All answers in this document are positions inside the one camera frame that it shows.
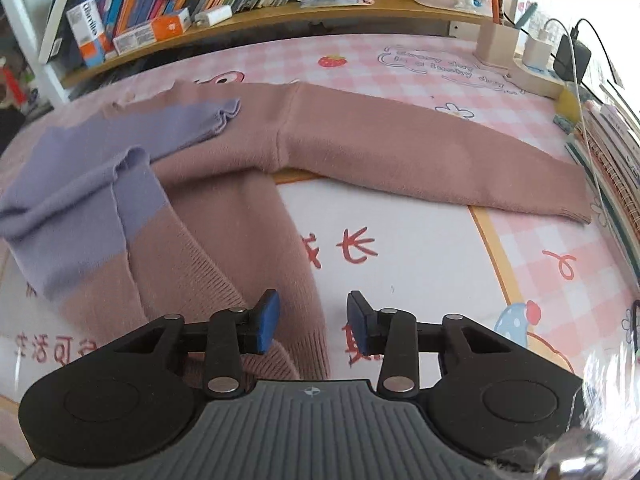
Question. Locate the beige pen holder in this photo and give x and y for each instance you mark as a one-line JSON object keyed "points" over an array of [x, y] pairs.
{"points": [[496, 44]]}

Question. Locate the white leaning book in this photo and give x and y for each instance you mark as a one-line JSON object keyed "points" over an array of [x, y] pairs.
{"points": [[53, 34]]}

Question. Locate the black power adapter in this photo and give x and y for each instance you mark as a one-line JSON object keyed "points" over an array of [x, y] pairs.
{"points": [[571, 59]]}

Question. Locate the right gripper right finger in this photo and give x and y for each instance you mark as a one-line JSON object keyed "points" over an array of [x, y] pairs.
{"points": [[392, 334]]}

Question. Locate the white power strip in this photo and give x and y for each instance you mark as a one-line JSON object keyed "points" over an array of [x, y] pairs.
{"points": [[531, 80]]}

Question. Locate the white charger block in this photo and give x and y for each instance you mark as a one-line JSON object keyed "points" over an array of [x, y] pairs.
{"points": [[213, 16]]}

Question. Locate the wooden bookshelf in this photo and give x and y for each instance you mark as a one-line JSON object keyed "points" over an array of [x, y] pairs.
{"points": [[56, 88]]}

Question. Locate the purple and pink sweater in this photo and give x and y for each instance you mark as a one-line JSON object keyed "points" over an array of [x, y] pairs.
{"points": [[168, 205]]}

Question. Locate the stack of notebooks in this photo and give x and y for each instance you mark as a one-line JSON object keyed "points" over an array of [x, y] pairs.
{"points": [[607, 147]]}

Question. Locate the lying white orange box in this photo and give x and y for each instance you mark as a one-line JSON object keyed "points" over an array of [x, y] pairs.
{"points": [[158, 29]]}

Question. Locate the pink cartoon table mat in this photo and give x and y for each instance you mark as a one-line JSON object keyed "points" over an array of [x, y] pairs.
{"points": [[555, 286]]}

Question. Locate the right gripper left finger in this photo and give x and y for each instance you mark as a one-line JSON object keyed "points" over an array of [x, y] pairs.
{"points": [[234, 333]]}

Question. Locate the upright white orange box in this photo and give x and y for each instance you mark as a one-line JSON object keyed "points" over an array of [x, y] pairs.
{"points": [[89, 32]]}

